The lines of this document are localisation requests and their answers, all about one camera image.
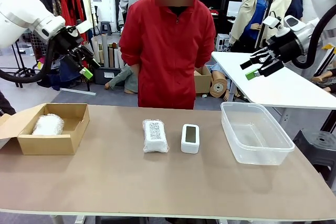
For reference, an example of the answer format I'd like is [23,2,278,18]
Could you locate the red hanging garment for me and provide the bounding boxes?
[58,0,89,42]

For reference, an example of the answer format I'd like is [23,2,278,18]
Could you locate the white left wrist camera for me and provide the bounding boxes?
[75,20,92,35]

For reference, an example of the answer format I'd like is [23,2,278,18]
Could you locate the brown cardboard spool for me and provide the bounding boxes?
[209,71,229,99]

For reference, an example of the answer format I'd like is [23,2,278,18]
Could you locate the mannequin arm grey sleeve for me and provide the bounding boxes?
[104,65,139,95]

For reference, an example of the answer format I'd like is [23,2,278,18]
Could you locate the clear plastic container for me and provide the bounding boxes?
[220,101,296,166]

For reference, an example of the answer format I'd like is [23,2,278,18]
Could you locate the open brown cardboard box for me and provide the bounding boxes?
[0,102,90,156]

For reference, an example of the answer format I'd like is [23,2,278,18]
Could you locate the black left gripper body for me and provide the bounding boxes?
[54,31,84,56]

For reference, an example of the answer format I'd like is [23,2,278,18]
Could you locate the grey cardboard tube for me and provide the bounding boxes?
[101,34,110,69]

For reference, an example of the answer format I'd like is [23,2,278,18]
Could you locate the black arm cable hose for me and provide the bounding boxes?
[0,39,57,83]
[292,6,336,69]

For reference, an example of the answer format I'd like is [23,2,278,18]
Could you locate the bubble-wrapped clock showing display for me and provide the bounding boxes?
[142,119,170,154]

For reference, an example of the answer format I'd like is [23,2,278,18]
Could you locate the small dark step stool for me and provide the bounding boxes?
[99,20,113,36]

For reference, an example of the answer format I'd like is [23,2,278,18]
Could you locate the white table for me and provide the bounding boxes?
[211,50,336,110]

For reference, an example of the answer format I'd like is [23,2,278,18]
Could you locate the black storage bin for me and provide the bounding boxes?
[93,66,125,86]

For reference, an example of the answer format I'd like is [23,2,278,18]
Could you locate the person's right forearm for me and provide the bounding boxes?
[130,62,140,78]

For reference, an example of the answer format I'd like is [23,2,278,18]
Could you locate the black plastic stool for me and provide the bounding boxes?
[292,129,336,183]

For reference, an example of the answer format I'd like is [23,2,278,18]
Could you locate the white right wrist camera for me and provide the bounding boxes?
[262,15,279,29]

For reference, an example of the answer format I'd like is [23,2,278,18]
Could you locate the white floor bar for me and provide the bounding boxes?
[59,87,97,96]

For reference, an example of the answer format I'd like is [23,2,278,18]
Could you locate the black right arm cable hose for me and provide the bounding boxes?
[292,6,336,69]

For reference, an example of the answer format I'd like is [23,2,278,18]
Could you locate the mannequin beige jacket navy top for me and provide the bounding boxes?
[262,0,307,44]

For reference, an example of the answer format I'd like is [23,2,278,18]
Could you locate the person in red jacket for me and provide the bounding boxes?
[118,0,216,110]

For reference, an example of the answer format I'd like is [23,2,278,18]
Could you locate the bystander dark sleeve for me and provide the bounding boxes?
[0,90,17,116]

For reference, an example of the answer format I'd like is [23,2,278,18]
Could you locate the mannequin beige coat blue shirt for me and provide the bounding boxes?
[229,0,276,51]

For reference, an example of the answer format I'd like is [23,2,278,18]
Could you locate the thickly bubble-wrapped clock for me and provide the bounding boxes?
[31,113,65,135]

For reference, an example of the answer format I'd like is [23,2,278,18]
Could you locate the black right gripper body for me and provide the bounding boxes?
[267,34,302,63]

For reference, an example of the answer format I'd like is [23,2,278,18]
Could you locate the black tripod stand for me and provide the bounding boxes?
[256,0,279,54]

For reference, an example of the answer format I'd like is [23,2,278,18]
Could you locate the white monitor box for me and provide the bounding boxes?
[227,1,246,17]

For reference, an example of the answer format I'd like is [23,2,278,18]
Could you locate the seated mannequin legs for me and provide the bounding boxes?
[311,58,336,93]

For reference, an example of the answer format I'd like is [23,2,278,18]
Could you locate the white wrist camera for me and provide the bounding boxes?
[75,20,92,35]
[262,15,279,29]

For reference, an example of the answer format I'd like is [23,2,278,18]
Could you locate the white computer case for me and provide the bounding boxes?
[215,33,231,52]

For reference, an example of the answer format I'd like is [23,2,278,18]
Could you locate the unwrapped white digital clock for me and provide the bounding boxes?
[181,123,200,154]

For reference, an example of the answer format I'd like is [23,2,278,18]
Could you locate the brown cardboard floor box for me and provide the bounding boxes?
[193,65,213,95]

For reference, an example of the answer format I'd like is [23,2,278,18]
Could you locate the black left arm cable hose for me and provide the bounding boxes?
[0,39,57,83]

